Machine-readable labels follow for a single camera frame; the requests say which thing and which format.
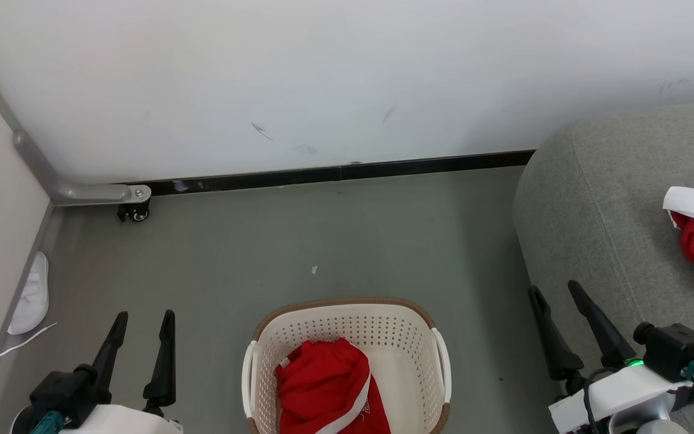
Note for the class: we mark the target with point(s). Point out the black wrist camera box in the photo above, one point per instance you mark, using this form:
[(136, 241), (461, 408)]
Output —
[(61, 395), (675, 352)]

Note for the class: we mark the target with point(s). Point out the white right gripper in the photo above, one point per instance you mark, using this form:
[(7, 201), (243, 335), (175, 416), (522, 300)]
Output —
[(624, 392)]

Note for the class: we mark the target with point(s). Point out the white slipper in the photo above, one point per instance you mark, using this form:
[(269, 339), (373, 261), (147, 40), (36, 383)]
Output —
[(31, 301)]

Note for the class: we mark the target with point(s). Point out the teal left camera connector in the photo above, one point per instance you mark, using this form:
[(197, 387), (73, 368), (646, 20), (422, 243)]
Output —
[(52, 423)]

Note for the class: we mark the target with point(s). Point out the red shorts white side stripe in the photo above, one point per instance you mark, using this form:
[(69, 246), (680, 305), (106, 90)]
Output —
[(323, 380)]

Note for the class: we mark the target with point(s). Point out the black baseboard strip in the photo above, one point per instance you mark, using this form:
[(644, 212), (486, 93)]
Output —
[(383, 169)]

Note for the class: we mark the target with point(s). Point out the grey metal frame leg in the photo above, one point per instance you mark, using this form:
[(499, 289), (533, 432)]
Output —
[(82, 194)]

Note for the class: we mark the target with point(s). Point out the cream laundry basket brown rim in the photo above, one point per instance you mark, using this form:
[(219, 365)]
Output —
[(347, 325)]

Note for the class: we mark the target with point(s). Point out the white thin strip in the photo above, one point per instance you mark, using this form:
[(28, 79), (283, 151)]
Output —
[(25, 340)]

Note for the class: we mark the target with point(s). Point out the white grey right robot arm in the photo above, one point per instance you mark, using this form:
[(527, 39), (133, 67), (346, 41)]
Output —
[(657, 427)]

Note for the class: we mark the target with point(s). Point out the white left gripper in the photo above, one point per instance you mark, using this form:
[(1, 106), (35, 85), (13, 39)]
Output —
[(124, 422)]

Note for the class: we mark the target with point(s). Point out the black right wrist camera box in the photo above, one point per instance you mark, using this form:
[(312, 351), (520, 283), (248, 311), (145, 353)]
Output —
[(675, 352)]

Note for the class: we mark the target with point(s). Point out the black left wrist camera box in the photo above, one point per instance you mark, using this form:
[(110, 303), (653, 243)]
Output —
[(61, 395)]

